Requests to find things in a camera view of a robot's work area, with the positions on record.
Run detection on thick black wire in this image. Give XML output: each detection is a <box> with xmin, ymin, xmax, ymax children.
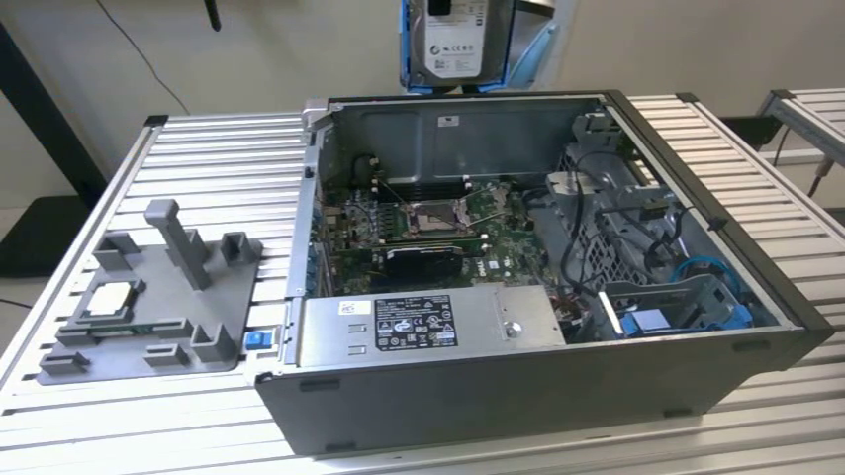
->
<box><xmin>561</xmin><ymin>150</ymin><xmax>621</xmax><ymax>299</ymax></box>

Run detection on metal slat side table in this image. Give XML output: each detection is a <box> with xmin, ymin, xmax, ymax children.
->
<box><xmin>757</xmin><ymin>88</ymin><xmax>845</xmax><ymax>165</ymax></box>

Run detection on grey parts rack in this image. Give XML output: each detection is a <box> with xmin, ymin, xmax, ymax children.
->
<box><xmin>35</xmin><ymin>198</ymin><xmax>266</xmax><ymax>387</ymax></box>

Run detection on thin black wire in case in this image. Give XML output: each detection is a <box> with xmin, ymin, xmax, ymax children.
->
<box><xmin>597</xmin><ymin>201</ymin><xmax>698</xmax><ymax>279</ymax></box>

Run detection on black graphics card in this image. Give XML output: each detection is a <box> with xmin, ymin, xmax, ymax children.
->
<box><xmin>371</xmin><ymin>245</ymin><xmax>467</xmax><ymax>292</ymax></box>

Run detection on black box between tables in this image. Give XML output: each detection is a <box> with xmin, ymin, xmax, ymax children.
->
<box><xmin>717</xmin><ymin>115</ymin><xmax>782</xmax><ymax>148</ymax></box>

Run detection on blue wire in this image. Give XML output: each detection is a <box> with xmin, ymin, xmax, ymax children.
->
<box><xmin>668</xmin><ymin>253</ymin><xmax>756</xmax><ymax>324</ymax></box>

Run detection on green motherboard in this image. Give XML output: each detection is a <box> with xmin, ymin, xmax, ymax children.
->
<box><xmin>315</xmin><ymin>180</ymin><xmax>550</xmax><ymax>294</ymax></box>

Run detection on grey disk bay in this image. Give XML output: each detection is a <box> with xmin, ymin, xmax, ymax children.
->
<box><xmin>593</xmin><ymin>270</ymin><xmax>756</xmax><ymax>343</ymax></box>

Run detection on hard disk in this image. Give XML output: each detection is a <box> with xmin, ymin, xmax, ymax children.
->
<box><xmin>398</xmin><ymin>0</ymin><xmax>519</xmax><ymax>96</ymax></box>

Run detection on CPU socket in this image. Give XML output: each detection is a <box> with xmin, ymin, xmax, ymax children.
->
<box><xmin>405</xmin><ymin>199</ymin><xmax>471</xmax><ymax>238</ymax></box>

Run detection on cables under side table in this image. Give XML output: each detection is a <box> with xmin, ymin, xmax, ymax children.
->
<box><xmin>805</xmin><ymin>126</ymin><xmax>835</xmax><ymax>200</ymax></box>

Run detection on black open PC case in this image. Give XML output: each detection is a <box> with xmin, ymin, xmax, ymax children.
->
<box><xmin>254</xmin><ymin>88</ymin><xmax>835</xmax><ymax>457</ymax></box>

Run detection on blue carrier in bay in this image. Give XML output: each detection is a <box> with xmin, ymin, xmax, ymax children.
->
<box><xmin>622</xmin><ymin>308</ymin><xmax>676</xmax><ymax>338</ymax></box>

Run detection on black slanted pole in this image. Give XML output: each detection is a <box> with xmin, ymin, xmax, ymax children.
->
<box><xmin>0</xmin><ymin>19</ymin><xmax>111</xmax><ymax>199</ymax></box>

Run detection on black floor stand base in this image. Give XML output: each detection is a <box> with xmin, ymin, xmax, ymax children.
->
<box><xmin>0</xmin><ymin>195</ymin><xmax>88</xmax><ymax>279</ymax></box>

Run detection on silver power supply unit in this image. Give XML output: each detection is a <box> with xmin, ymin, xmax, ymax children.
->
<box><xmin>295</xmin><ymin>283</ymin><xmax>569</xmax><ymax>370</ymax></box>

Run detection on perforated grey drive cage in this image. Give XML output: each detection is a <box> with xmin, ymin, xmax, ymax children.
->
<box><xmin>527</xmin><ymin>142</ymin><xmax>702</xmax><ymax>299</ymax></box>

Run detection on thin wire on wall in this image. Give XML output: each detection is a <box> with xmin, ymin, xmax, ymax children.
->
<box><xmin>95</xmin><ymin>0</ymin><xmax>191</xmax><ymax>116</ymax></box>

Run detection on socket locking lever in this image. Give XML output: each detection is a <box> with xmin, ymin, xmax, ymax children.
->
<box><xmin>462</xmin><ymin>189</ymin><xmax>514</xmax><ymax>225</ymax></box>

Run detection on black RAM slots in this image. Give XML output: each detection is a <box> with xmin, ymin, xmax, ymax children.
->
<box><xmin>381</xmin><ymin>175</ymin><xmax>467</xmax><ymax>200</ymax></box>

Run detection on silver CPU chip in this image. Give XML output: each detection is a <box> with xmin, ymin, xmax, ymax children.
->
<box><xmin>84</xmin><ymin>283</ymin><xmax>142</xmax><ymax>319</ymax></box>

